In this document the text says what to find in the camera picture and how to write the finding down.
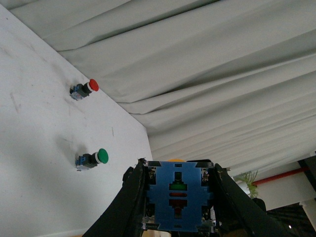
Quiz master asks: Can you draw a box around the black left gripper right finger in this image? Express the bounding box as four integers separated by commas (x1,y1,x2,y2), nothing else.
213,164,290,237

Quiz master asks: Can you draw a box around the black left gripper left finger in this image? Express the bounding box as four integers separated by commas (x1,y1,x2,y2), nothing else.
83,158,147,237

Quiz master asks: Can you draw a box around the green plant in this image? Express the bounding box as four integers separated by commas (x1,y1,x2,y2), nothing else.
234,171,258,198

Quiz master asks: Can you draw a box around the red pipe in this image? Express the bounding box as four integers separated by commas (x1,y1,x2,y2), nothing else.
252,166,310,186

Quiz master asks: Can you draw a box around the white pleated curtain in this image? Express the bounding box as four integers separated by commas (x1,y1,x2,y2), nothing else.
1,0,316,174

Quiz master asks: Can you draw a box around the green push button switch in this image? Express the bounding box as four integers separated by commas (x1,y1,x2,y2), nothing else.
75,148,109,171

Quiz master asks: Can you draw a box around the red push button switch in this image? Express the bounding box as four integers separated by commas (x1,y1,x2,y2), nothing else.
70,79,99,101

